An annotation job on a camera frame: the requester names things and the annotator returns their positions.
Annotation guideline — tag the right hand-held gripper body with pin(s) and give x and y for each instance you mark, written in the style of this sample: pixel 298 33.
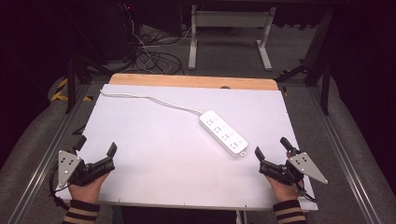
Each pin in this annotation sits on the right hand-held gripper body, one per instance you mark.
pixel 303 165

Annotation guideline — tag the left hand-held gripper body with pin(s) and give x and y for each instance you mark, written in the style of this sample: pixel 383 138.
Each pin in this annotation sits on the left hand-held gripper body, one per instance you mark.
pixel 67 163

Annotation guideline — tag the person's right hand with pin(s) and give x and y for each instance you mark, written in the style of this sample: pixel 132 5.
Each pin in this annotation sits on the person's right hand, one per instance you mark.
pixel 285 193

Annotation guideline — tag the person's left hand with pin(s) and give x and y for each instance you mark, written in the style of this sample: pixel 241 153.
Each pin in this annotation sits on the person's left hand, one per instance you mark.
pixel 87 193

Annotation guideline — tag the white power strip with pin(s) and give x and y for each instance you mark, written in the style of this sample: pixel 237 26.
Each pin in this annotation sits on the white power strip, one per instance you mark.
pixel 222 132

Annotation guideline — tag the white board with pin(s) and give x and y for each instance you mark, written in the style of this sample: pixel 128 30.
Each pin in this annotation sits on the white board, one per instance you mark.
pixel 162 149

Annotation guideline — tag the yellow black hazard tape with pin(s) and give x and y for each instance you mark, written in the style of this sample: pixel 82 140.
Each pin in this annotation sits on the yellow black hazard tape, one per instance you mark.
pixel 62 93

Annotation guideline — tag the black metal stand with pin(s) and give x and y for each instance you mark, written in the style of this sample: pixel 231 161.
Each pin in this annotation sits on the black metal stand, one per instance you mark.
pixel 325 87
pixel 71 84

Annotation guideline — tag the wooden table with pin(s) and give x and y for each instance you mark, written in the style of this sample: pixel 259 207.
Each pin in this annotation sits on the wooden table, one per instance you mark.
pixel 186 81

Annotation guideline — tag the metal floor rail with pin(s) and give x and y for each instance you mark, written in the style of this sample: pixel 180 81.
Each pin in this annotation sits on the metal floor rail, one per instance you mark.
pixel 46 161
pixel 345 161

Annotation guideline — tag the white metal desk frame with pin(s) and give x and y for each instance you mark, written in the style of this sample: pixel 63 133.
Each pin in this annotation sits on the white metal desk frame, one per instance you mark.
pixel 230 19

